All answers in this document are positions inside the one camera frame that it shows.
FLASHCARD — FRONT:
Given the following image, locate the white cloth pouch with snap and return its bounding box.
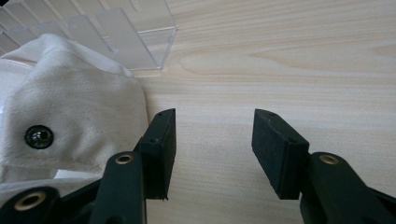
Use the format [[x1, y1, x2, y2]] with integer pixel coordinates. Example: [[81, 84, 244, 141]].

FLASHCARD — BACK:
[[0, 33, 149, 206]]

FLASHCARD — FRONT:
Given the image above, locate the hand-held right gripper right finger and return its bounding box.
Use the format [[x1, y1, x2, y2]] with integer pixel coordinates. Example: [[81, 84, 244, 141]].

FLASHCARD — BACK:
[[251, 108, 396, 224]]

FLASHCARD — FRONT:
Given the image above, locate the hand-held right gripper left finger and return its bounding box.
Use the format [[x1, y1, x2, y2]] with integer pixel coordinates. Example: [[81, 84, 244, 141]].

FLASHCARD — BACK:
[[88, 107, 177, 224]]

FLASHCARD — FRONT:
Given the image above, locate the clear acrylic divider organizer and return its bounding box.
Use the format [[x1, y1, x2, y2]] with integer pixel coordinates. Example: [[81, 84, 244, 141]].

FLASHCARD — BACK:
[[0, 0, 177, 71]]

